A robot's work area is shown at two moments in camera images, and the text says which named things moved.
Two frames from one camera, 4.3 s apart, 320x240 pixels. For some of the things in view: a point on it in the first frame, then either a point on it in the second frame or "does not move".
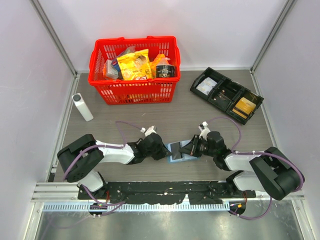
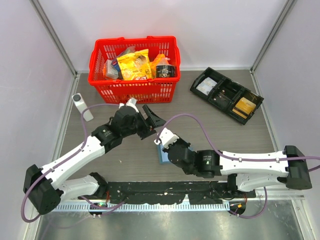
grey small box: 110,70 does not move
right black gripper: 192,146 → 187,144
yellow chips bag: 135,66 does not move
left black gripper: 164,152 → 154,120
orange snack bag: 160,59 does not move
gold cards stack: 244,107 does not move
